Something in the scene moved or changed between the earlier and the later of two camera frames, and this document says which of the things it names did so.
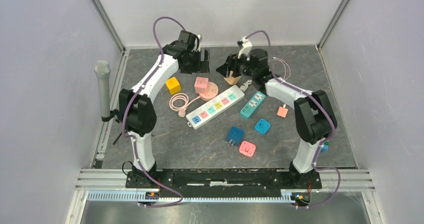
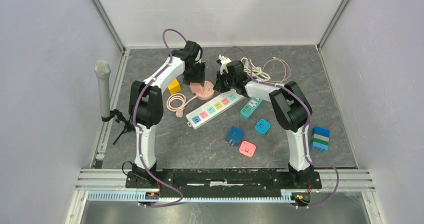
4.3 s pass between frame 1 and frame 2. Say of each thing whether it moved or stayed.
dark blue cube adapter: stayed
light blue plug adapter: stayed
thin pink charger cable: stayed
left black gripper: moved
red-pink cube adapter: stayed
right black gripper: moved
